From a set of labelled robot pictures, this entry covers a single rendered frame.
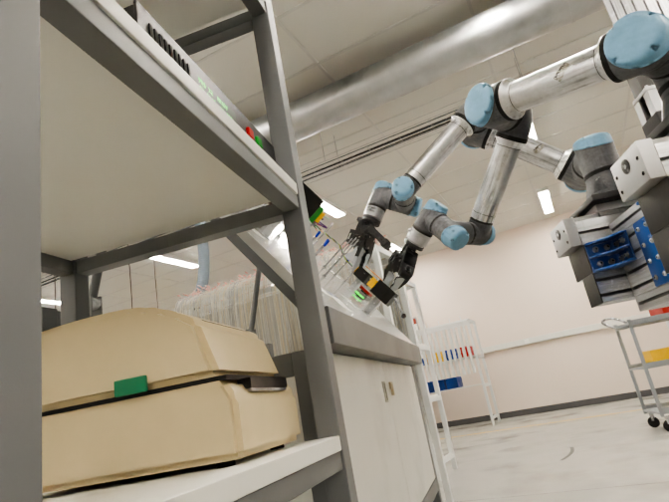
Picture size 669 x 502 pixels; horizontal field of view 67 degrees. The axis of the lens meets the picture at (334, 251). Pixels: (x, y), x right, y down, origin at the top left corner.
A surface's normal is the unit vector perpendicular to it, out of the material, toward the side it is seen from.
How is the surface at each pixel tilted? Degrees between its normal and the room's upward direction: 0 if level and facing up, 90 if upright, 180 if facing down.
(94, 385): 90
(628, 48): 92
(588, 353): 90
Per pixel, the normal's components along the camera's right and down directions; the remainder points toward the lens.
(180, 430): -0.23, -0.25
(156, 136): 0.18, 0.94
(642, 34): -0.76, -0.02
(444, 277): -0.44, -0.19
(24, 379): 0.94, -0.25
